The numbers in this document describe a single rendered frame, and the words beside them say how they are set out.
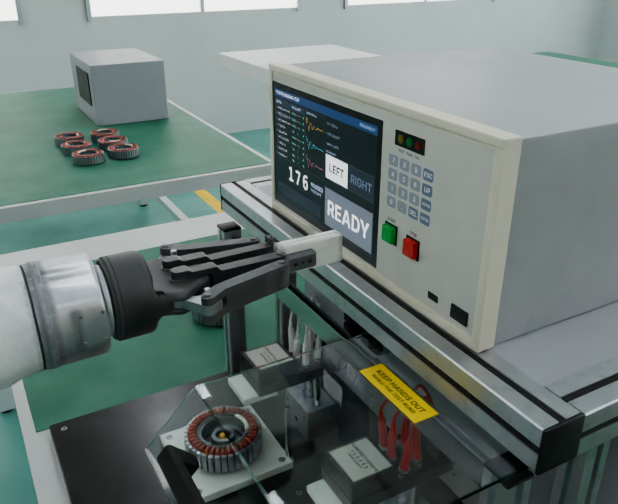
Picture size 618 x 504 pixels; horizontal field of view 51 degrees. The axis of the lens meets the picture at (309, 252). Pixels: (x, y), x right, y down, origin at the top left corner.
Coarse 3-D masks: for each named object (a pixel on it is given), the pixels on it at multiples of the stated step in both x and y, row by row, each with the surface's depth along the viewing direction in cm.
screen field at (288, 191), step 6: (282, 186) 91; (288, 186) 90; (282, 192) 92; (288, 192) 90; (294, 192) 88; (294, 198) 89; (300, 198) 87; (306, 198) 85; (300, 204) 87; (306, 204) 86; (312, 204) 84; (312, 210) 85; (318, 210) 83; (318, 216) 84
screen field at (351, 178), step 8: (328, 160) 78; (336, 160) 77; (328, 168) 79; (336, 168) 77; (344, 168) 75; (352, 168) 74; (328, 176) 79; (336, 176) 77; (344, 176) 76; (352, 176) 74; (360, 176) 73; (368, 176) 71; (344, 184) 76; (352, 184) 75; (360, 184) 73; (368, 184) 72; (360, 192) 73; (368, 192) 72; (368, 200) 72
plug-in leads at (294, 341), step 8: (312, 296) 97; (320, 304) 96; (288, 328) 98; (296, 336) 96; (312, 336) 99; (296, 344) 96; (304, 344) 95; (312, 344) 100; (320, 344) 96; (296, 352) 97
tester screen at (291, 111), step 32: (288, 96) 84; (288, 128) 86; (320, 128) 78; (352, 128) 72; (288, 160) 88; (320, 160) 80; (352, 160) 74; (320, 192) 82; (352, 192) 75; (320, 224) 84
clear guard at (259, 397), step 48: (240, 384) 65; (288, 384) 65; (336, 384) 65; (192, 432) 61; (240, 432) 59; (288, 432) 59; (336, 432) 59; (384, 432) 59; (432, 432) 59; (480, 432) 59; (240, 480) 54; (288, 480) 53; (336, 480) 53; (384, 480) 53; (432, 480) 53; (480, 480) 53
